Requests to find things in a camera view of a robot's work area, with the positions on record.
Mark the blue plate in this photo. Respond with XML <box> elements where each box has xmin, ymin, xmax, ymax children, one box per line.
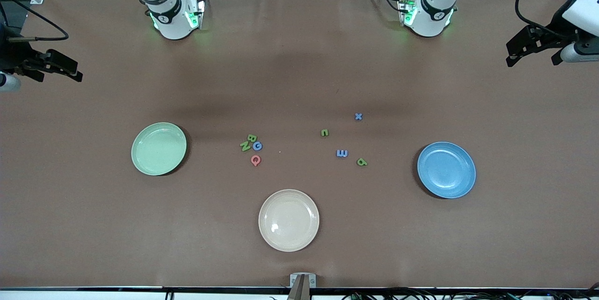
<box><xmin>416</xmin><ymin>141</ymin><xmax>477</xmax><ymax>199</ymax></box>

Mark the green plate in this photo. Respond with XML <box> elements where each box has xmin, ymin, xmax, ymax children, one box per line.
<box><xmin>131</xmin><ymin>122</ymin><xmax>188</xmax><ymax>176</ymax></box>

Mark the white table edge rail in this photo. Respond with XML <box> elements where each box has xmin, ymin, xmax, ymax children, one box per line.
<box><xmin>0</xmin><ymin>287</ymin><xmax>599</xmax><ymax>300</ymax></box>

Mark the brown table mat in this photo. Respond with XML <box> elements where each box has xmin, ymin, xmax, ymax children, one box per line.
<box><xmin>0</xmin><ymin>0</ymin><xmax>599</xmax><ymax>290</ymax></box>

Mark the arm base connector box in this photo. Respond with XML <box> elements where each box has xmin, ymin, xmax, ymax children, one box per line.
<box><xmin>397</xmin><ymin>0</ymin><xmax>418</xmax><ymax>27</ymax></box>
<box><xmin>185</xmin><ymin>0</ymin><xmax>206</xmax><ymax>29</ymax></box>

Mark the beige plate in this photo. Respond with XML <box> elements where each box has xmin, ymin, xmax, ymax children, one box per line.
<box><xmin>258</xmin><ymin>189</ymin><xmax>320</xmax><ymax>252</ymax></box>

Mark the grey metal bracket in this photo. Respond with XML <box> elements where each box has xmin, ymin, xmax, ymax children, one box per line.
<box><xmin>286</xmin><ymin>273</ymin><xmax>317</xmax><ymax>300</ymax></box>

